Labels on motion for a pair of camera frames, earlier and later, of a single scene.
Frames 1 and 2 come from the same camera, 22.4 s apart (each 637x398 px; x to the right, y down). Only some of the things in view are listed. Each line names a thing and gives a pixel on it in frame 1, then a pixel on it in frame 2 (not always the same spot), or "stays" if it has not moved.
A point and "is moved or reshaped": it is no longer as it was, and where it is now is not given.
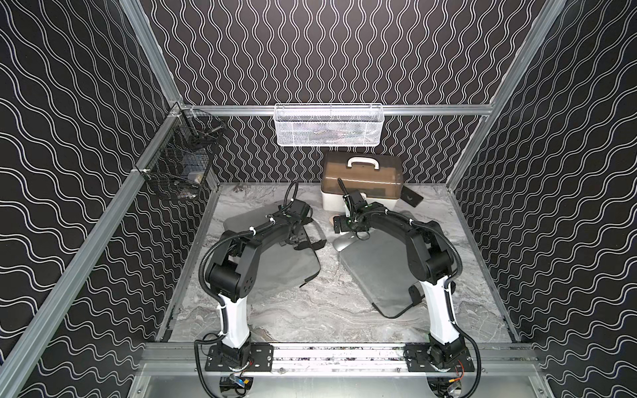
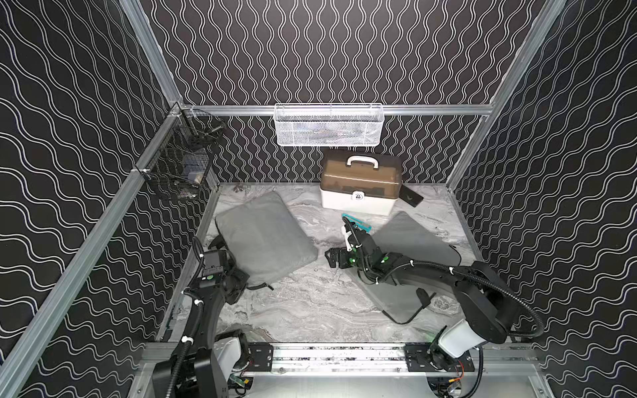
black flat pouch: [410, 196] stays
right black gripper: [342, 225] -> [341, 253]
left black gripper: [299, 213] -> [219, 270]
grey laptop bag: [378, 260] is moved or reshaped
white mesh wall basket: [328, 124] stays
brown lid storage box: [377, 175] stays
